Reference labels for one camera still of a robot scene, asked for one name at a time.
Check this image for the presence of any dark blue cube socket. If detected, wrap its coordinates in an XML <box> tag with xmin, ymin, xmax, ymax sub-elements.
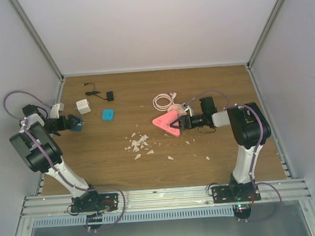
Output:
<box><xmin>70</xmin><ymin>116</ymin><xmax>84</xmax><ymax>132</ymax></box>

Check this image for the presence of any pink power strip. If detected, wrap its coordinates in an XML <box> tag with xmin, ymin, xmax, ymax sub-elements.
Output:
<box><xmin>152</xmin><ymin>110</ymin><xmax>180</xmax><ymax>137</ymax></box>

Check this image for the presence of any pink round socket hub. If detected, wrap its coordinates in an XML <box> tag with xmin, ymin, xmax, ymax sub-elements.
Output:
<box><xmin>167</xmin><ymin>103</ymin><xmax>187</xmax><ymax>117</ymax></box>

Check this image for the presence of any white tiger cube adapter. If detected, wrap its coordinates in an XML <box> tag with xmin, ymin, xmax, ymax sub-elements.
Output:
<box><xmin>76</xmin><ymin>99</ymin><xmax>91</xmax><ymax>115</ymax></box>

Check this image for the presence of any light blue plug adapter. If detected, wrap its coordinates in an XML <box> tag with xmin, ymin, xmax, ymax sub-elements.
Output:
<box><xmin>101</xmin><ymin>109</ymin><xmax>114</xmax><ymax>121</ymax></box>

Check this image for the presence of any black plug adapter with cable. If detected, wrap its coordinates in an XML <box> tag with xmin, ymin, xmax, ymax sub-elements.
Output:
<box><xmin>82</xmin><ymin>82</ymin><xmax>114</xmax><ymax>102</ymax></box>

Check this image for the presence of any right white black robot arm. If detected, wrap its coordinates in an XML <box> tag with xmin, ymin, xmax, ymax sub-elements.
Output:
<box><xmin>169</xmin><ymin>96</ymin><xmax>271</xmax><ymax>202</ymax></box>

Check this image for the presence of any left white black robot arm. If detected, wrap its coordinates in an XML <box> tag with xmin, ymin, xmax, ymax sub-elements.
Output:
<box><xmin>9</xmin><ymin>104</ymin><xmax>102</xmax><ymax>213</ymax></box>

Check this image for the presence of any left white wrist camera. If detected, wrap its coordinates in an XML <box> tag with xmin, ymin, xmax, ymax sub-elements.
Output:
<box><xmin>49</xmin><ymin>103</ymin><xmax>64</xmax><ymax>119</ymax></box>

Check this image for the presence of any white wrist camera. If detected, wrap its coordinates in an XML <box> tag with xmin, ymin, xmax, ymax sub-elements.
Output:
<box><xmin>49</xmin><ymin>103</ymin><xmax>64</xmax><ymax>119</ymax></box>
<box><xmin>181</xmin><ymin>103</ymin><xmax>194</xmax><ymax>117</ymax></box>

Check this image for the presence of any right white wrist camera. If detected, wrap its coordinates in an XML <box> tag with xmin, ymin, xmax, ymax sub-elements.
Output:
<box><xmin>181</xmin><ymin>103</ymin><xmax>194</xmax><ymax>117</ymax></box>

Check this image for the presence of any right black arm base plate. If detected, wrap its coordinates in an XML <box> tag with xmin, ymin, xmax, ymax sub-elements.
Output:
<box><xmin>207</xmin><ymin>183</ymin><xmax>262</xmax><ymax>204</ymax></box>

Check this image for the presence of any aluminium front rail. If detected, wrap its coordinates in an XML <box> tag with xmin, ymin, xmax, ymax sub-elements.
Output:
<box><xmin>20</xmin><ymin>179</ymin><xmax>312</xmax><ymax>218</ymax></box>

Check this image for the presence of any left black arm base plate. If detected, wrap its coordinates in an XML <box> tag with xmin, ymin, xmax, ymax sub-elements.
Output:
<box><xmin>67</xmin><ymin>192</ymin><xmax>119</xmax><ymax>216</ymax></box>

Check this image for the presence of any grey slotted cable duct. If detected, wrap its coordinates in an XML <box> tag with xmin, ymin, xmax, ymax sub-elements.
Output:
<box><xmin>33</xmin><ymin>206</ymin><xmax>234</xmax><ymax>228</ymax></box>

